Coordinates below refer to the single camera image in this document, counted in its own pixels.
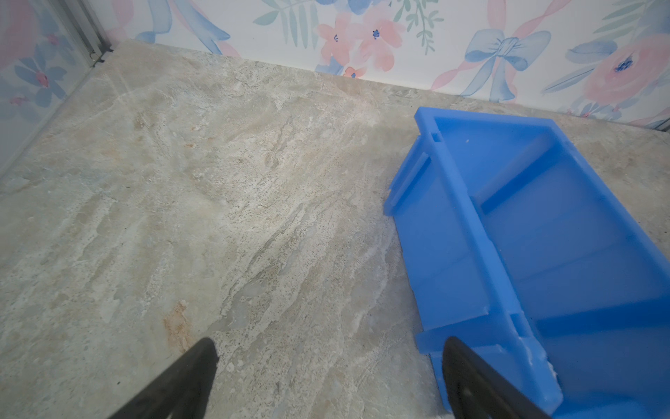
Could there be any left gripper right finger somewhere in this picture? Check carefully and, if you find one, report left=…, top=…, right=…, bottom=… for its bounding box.
left=442, top=336, right=550, bottom=419

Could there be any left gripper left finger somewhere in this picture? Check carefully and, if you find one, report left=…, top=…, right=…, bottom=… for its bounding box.
left=112, top=337, right=219, bottom=418

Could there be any blue plastic storage bin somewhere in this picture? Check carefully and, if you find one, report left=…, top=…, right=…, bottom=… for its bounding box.
left=384, top=108, right=669, bottom=418

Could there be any left corner aluminium post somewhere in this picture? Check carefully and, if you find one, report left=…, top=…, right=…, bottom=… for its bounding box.
left=50, top=0, right=113, bottom=67

